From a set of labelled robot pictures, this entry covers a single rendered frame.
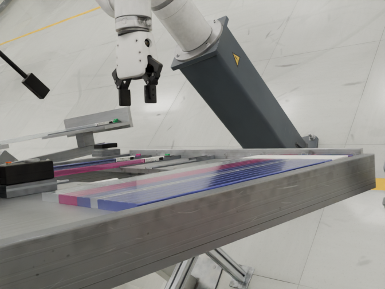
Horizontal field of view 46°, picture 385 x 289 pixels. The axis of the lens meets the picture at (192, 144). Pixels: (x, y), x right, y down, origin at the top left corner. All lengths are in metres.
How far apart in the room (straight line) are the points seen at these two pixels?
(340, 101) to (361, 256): 0.75
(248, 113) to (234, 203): 1.13
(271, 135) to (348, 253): 0.48
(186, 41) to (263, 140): 0.50
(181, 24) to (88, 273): 1.15
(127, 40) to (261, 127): 0.77
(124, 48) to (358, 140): 1.13
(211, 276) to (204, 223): 1.36
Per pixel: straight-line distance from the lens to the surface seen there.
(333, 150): 0.90
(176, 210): 0.46
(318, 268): 1.66
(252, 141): 1.76
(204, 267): 1.89
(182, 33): 1.49
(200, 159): 1.03
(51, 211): 0.55
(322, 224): 1.74
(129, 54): 1.06
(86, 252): 0.40
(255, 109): 1.63
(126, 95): 1.10
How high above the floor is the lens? 1.37
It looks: 35 degrees down
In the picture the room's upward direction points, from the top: 42 degrees counter-clockwise
